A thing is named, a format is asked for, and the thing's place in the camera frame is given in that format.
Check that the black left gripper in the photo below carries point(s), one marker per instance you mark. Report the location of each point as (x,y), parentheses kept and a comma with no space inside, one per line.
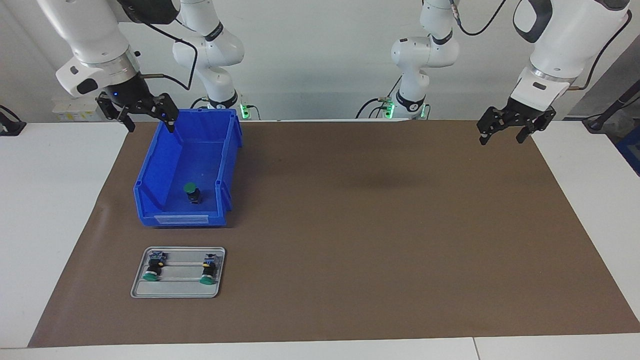
(522,112)

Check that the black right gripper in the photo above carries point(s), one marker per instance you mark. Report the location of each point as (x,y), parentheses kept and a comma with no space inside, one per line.
(127,97)

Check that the green push button switch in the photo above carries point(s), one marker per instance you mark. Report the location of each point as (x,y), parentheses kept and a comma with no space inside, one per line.
(190,188)
(152,267)
(208,270)

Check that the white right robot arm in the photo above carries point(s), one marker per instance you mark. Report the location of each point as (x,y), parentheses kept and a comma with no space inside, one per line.
(92,32)

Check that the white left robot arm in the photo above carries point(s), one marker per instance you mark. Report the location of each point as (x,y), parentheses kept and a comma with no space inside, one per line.
(555,35)

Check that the blue plastic storage bin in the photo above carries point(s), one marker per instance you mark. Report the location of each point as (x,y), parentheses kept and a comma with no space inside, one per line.
(185,165)

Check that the white power strip box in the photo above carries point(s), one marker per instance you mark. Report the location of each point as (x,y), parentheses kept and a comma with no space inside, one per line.
(65,112)

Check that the black stand pole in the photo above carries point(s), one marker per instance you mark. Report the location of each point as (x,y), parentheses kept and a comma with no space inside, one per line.
(612,107)

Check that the blue crate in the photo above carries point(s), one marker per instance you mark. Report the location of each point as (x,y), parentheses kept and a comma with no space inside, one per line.
(631,150)

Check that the black clamp device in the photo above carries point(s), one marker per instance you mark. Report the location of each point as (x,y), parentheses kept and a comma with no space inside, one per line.
(10,127)

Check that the grey metal tray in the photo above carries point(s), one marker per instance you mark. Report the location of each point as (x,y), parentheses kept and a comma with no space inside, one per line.
(177,290)

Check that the brown paper table mat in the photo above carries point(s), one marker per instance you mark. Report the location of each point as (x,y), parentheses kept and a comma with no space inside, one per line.
(350,250)

